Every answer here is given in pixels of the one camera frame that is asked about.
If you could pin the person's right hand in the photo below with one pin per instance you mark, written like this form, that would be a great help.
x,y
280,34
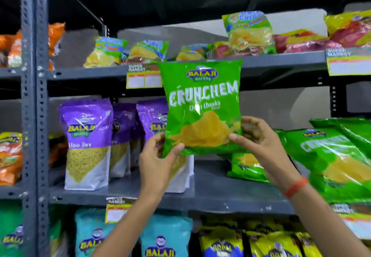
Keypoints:
x,y
268,152

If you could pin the person's left hand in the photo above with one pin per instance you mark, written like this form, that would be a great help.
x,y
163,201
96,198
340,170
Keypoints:
x,y
155,169

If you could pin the person's left thumb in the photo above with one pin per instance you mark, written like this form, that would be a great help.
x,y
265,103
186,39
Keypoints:
x,y
176,151

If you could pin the person's right thumb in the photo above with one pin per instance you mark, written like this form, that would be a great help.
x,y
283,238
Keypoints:
x,y
240,139

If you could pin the person's left forearm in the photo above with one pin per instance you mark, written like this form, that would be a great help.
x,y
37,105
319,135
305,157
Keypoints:
x,y
130,227

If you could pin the person's right forearm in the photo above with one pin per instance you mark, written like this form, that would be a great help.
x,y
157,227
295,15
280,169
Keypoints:
x,y
324,225

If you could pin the purple sev packet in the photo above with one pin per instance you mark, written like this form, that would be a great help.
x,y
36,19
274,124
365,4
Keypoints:
x,y
152,117
121,138
87,138

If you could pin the grey metal shelf rack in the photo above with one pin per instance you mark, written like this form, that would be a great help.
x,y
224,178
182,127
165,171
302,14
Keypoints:
x,y
208,190
27,91

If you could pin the red wrist thread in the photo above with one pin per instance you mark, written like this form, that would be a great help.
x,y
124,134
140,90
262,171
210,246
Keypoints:
x,y
295,187

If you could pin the yellow red price label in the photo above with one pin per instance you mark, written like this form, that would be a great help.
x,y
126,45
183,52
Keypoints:
x,y
144,77
116,212
356,222
347,62

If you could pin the teal snack packet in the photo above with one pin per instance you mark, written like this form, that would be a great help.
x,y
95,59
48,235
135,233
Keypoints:
x,y
91,236
165,236

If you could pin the red yellow snack packet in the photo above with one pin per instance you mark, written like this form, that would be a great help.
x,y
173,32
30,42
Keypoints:
x,y
350,29
304,43
221,50

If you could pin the green yellow chips packet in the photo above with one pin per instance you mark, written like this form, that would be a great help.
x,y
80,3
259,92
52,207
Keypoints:
x,y
192,52
105,52
249,33
146,51

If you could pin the yellow blue snack packet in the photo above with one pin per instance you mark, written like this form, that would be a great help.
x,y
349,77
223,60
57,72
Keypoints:
x,y
308,246
220,243
274,245

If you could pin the orange yellow snack packet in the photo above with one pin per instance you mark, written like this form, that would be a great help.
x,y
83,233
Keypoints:
x,y
58,149
10,158

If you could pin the green snack packet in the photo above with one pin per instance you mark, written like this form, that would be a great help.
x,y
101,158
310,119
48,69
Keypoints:
x,y
56,233
10,230

